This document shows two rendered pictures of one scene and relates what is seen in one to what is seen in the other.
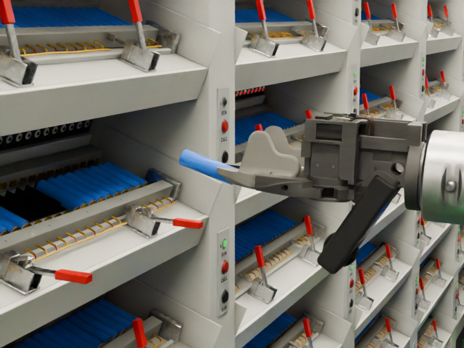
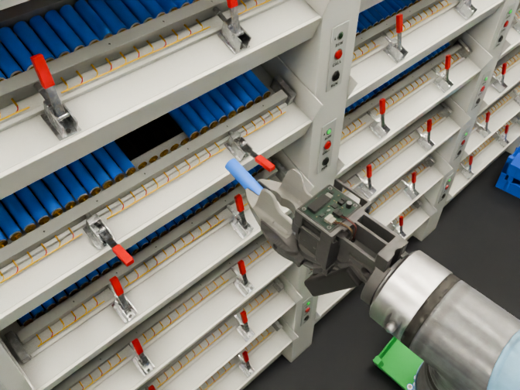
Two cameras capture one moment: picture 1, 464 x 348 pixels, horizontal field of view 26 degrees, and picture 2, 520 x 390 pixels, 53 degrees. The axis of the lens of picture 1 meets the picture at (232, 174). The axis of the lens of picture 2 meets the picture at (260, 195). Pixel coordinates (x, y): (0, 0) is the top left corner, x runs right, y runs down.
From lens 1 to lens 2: 0.72 m
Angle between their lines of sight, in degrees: 43
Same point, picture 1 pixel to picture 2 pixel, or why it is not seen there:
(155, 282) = not seen: hidden behind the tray
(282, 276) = (408, 105)
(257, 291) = (375, 128)
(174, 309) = (288, 163)
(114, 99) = (193, 90)
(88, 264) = (169, 203)
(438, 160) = (388, 303)
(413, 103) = not seen: outside the picture
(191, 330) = not seen: hidden behind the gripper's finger
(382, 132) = (363, 237)
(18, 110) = (65, 155)
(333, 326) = (458, 115)
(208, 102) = (319, 43)
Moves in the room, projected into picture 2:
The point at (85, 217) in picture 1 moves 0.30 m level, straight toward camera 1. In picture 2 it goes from (182, 157) to (86, 320)
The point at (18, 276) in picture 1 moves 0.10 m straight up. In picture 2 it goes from (95, 237) to (77, 187)
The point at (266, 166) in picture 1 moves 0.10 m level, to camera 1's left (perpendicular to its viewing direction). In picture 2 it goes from (271, 215) to (199, 190)
